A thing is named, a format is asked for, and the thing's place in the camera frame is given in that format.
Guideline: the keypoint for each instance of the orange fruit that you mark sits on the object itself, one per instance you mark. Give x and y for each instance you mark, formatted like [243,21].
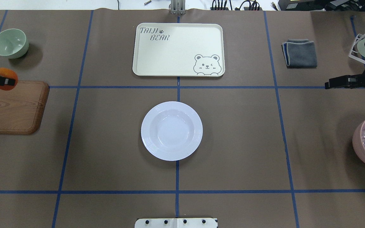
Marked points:
[10,74]

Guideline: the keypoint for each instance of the white round plate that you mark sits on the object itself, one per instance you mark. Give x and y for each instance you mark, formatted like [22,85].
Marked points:
[172,131]

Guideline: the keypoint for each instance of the cream bear serving tray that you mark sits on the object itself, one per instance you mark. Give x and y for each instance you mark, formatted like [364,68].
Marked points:
[179,49]

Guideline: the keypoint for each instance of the green ceramic bowl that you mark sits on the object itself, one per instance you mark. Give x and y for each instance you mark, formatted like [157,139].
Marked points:
[13,43]

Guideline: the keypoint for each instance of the wooden cutting board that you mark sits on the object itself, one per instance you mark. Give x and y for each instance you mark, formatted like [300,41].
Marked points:
[22,108]

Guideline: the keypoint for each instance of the folded grey cloth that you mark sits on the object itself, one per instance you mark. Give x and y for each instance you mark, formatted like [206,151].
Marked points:
[300,54]

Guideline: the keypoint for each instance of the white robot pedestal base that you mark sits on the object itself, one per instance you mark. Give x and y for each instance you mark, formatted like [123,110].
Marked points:
[176,223]

